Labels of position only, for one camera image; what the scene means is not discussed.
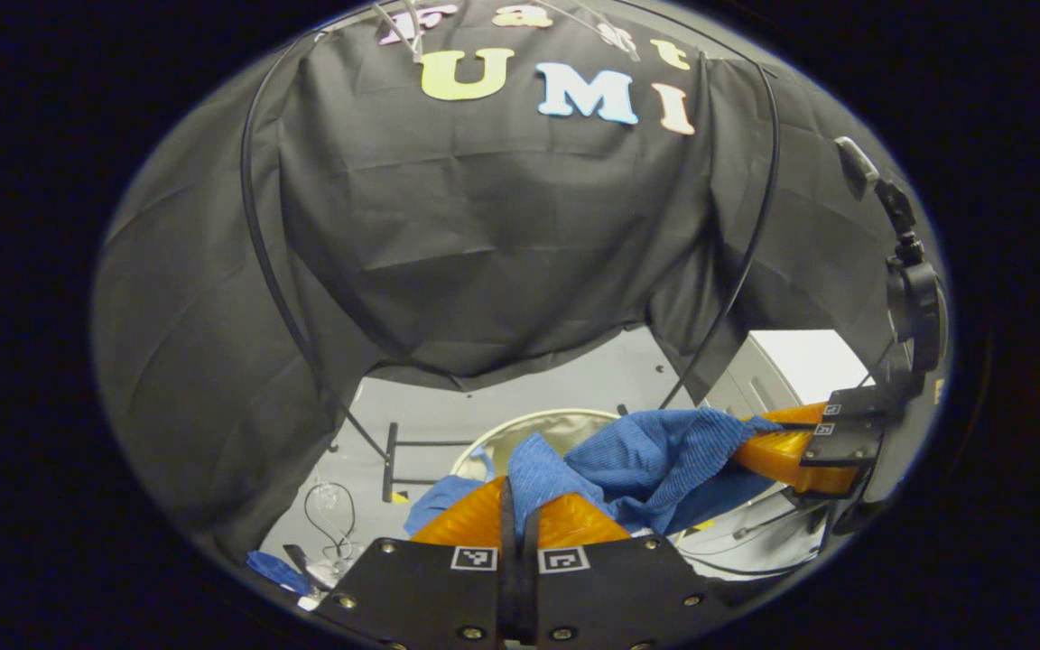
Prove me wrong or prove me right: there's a black metal clothes rack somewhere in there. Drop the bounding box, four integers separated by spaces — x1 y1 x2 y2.
239 0 783 504

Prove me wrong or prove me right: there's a blue corduroy jacket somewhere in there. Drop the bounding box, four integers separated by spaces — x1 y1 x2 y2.
404 406 785 539

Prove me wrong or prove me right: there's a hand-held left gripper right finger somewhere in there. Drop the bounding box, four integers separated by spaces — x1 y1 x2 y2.
518 492 730 650

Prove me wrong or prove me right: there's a beige laundry hamper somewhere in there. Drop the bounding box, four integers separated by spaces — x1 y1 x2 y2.
448 408 629 484

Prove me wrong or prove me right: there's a white cable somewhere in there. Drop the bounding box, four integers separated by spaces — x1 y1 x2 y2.
302 480 361 580

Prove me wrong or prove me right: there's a white appliance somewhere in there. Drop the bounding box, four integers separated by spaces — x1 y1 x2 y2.
710 330 873 422

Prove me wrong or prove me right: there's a black cable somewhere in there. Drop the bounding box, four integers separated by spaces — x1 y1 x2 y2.
673 504 833 580

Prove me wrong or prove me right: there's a white plastic clothes hanger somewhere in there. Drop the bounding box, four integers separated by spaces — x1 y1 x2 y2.
534 0 644 62
372 0 425 63

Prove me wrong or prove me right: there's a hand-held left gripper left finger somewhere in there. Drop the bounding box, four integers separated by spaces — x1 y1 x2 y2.
314 476 522 650

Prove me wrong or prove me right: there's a black backdrop cloth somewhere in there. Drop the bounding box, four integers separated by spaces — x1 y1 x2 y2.
91 0 945 565

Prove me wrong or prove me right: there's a small blue cloth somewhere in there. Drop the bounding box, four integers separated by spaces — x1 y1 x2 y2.
246 550 315 598

